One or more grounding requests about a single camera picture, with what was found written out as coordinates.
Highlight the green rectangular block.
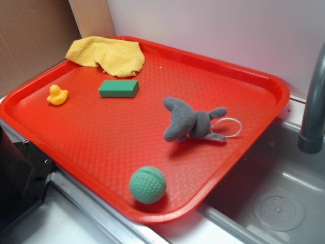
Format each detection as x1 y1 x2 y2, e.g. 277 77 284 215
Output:
99 80 140 98

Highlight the grey faucet spout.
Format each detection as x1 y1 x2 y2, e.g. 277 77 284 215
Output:
298 46 324 154

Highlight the grey plush toy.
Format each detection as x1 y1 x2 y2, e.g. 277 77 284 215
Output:
163 97 243 143

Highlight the red plastic tray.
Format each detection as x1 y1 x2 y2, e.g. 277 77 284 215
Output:
1 40 290 224

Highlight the green dimpled ball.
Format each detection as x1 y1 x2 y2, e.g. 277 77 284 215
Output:
129 166 167 204

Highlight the wooden board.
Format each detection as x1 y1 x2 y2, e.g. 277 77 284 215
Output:
69 0 116 38

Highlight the brown cardboard panel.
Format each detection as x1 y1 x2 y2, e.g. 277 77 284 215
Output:
1 1 80 97

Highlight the yellow rubber duck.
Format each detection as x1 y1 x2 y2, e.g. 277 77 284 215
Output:
47 84 69 105

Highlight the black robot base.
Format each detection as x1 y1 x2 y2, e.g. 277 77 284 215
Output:
1 128 54 233

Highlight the yellow terry cloth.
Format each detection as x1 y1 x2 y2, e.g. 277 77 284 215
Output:
66 36 145 78

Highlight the grey plastic sink basin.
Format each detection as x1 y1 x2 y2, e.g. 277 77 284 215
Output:
198 119 324 243

